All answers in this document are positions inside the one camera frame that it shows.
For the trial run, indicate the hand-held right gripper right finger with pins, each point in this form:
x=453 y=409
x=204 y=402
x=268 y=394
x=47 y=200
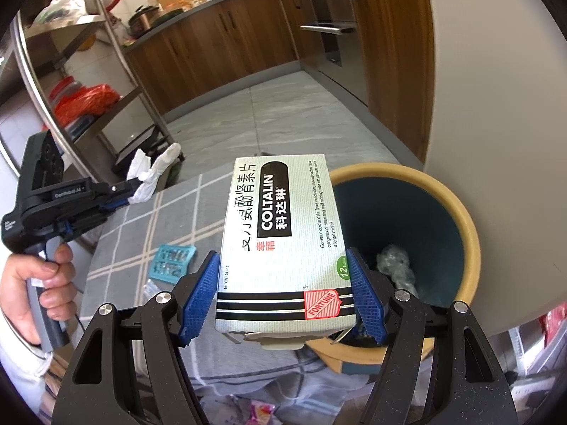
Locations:
x=367 y=296

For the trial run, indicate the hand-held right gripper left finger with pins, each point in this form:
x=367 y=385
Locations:
x=199 y=301

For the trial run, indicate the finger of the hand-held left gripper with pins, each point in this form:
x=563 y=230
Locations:
x=124 y=187
x=106 y=209

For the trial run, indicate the white tissue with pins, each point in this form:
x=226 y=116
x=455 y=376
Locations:
x=150 y=177

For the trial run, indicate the clear plastic wrap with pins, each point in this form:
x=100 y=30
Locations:
x=394 y=265

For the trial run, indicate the yellow rimmed teal bin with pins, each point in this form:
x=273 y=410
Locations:
x=425 y=212

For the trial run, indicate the white medicine box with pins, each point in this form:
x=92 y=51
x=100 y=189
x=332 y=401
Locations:
x=283 y=230

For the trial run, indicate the person's left hand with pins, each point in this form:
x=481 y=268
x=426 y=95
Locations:
x=17 y=283

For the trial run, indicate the teal blister pack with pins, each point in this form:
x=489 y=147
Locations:
x=170 y=261

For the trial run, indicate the small clear packet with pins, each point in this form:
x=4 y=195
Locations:
x=149 y=287

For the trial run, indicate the orange plastic bag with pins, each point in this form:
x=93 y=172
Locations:
x=93 y=97

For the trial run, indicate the pink printed wrapper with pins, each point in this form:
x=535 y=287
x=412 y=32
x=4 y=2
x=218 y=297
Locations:
x=261 y=414

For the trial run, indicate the yellow plastic basin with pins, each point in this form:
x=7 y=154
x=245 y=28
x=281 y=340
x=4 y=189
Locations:
x=85 y=43

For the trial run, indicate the dark cooking pot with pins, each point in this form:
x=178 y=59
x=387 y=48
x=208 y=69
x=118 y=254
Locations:
x=144 y=20

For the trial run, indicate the stainless steel rack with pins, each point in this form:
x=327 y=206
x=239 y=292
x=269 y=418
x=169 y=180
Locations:
x=66 y=25

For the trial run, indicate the wooden kitchen cabinets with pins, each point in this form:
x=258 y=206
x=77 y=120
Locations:
x=212 y=40

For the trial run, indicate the person's white clothing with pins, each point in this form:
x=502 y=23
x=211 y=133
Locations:
x=22 y=372

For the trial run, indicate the red printed packaging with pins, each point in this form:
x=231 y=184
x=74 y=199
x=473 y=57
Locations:
x=553 y=323

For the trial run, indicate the translucent plastic bag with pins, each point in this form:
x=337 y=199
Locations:
x=66 y=6

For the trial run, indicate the grey kitchen countertop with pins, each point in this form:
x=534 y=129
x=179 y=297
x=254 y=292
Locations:
x=199 y=6

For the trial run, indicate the built-in steel oven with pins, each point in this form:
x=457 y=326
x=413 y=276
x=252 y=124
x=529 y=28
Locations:
x=336 y=44

